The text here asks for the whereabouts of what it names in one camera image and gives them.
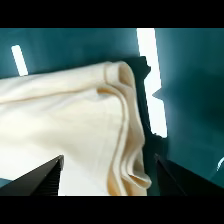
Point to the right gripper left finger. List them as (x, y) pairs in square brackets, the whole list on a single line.
[(42, 180)]

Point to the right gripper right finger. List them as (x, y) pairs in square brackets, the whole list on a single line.
[(170, 181)]

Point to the cream shirt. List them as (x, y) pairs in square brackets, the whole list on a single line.
[(76, 123)]

